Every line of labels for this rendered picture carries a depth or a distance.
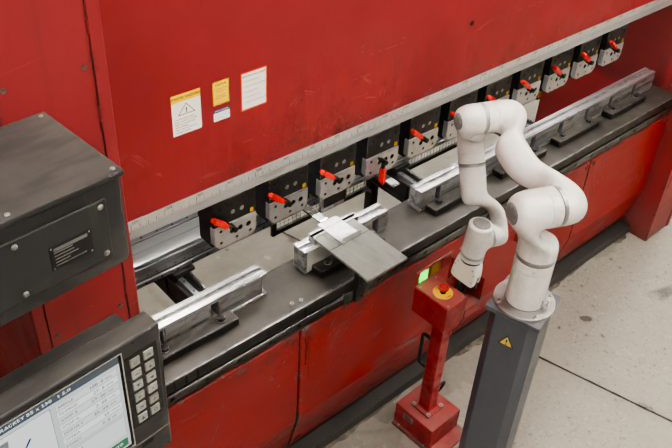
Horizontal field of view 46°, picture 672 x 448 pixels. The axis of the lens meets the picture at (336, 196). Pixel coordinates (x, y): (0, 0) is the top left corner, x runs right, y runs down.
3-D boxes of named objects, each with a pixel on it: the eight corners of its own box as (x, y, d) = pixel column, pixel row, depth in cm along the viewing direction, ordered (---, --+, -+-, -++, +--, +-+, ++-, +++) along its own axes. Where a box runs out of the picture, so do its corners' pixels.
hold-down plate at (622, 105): (610, 120, 365) (612, 114, 363) (600, 115, 368) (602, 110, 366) (644, 101, 381) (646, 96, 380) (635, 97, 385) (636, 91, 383)
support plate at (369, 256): (367, 282, 249) (367, 280, 249) (314, 240, 265) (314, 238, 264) (407, 259, 259) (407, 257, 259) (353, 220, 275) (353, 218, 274)
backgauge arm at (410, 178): (422, 216, 320) (426, 188, 312) (320, 148, 358) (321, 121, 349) (435, 209, 325) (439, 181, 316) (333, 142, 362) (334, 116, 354)
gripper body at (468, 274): (453, 252, 275) (447, 274, 282) (476, 268, 270) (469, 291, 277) (467, 243, 279) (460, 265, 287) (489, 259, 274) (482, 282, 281)
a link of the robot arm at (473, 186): (493, 156, 273) (498, 241, 278) (453, 163, 267) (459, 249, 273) (508, 158, 265) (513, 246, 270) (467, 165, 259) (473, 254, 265)
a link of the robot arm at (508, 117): (536, 239, 223) (585, 230, 227) (549, 211, 214) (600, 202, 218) (465, 122, 254) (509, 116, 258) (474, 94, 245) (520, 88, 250)
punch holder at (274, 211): (269, 225, 241) (269, 181, 231) (253, 212, 246) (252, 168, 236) (307, 207, 249) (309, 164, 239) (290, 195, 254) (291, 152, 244)
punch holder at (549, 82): (544, 94, 319) (553, 57, 309) (528, 86, 324) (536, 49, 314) (566, 83, 327) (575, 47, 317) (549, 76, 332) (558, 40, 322)
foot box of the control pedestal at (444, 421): (436, 461, 313) (440, 442, 306) (390, 422, 327) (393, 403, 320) (468, 434, 324) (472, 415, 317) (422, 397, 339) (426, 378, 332)
